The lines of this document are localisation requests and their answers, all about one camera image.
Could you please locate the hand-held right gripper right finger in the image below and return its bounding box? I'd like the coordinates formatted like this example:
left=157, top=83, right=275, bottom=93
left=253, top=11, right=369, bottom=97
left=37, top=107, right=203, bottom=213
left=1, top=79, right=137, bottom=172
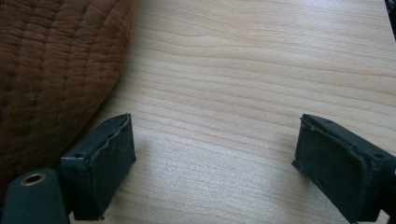
left=291, top=113, right=396, bottom=224

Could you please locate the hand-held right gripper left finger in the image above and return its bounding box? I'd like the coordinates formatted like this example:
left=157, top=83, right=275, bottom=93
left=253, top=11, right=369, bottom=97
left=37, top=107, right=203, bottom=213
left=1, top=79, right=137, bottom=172
left=60, top=113, right=137, bottom=221

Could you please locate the brown quilted cloth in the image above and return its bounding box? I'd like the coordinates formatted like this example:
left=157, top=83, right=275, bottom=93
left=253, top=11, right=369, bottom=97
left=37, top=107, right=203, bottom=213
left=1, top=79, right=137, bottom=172
left=0, top=0, right=138, bottom=200

